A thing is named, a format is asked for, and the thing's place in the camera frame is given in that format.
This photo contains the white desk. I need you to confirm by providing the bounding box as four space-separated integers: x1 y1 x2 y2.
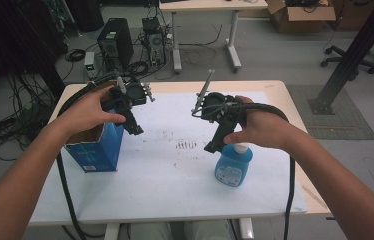
158 0 269 75

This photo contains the white table mat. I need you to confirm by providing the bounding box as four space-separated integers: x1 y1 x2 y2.
29 91 308 225

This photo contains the bundle of black floor cables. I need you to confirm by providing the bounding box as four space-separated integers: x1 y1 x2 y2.
0 71 61 163

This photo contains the black office chair base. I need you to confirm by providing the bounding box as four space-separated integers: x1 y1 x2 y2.
320 44 374 82

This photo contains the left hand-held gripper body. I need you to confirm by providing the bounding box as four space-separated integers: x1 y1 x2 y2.
101 76 156 116

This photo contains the black metal stand post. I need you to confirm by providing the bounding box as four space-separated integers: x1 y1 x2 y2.
307 0 374 116

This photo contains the blue cardboard box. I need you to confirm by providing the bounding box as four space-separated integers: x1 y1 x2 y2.
64 111 125 174

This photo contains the person's right hand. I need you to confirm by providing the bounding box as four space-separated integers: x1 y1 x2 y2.
223 95 300 152

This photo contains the open computer case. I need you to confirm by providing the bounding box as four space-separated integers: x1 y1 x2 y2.
141 16 168 67

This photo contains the coiled black cable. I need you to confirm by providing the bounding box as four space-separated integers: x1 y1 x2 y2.
64 48 87 63

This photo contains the blue liquid bottle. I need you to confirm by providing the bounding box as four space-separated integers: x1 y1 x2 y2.
213 142 254 188

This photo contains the dark curtain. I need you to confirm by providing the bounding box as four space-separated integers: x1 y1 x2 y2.
0 0 71 99

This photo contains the brown cardboard box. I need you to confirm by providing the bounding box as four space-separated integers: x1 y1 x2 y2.
265 0 337 35

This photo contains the grey floor mat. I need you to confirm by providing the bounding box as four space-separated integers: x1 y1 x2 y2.
286 84 374 141

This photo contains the person's left hand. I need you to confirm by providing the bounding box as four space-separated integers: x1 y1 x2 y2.
56 84 127 144

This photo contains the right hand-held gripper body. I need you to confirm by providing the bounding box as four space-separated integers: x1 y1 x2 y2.
191 69 243 127

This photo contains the small white power unit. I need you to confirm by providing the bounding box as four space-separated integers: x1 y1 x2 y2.
83 51 96 80

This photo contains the black sleeved gripper cable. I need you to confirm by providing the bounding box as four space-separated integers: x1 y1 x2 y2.
55 78 119 240
239 102 297 240

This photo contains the black computer tower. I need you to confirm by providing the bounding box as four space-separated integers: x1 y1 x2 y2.
96 17 135 69

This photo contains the beige table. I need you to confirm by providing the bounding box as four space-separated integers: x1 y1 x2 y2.
28 79 332 240

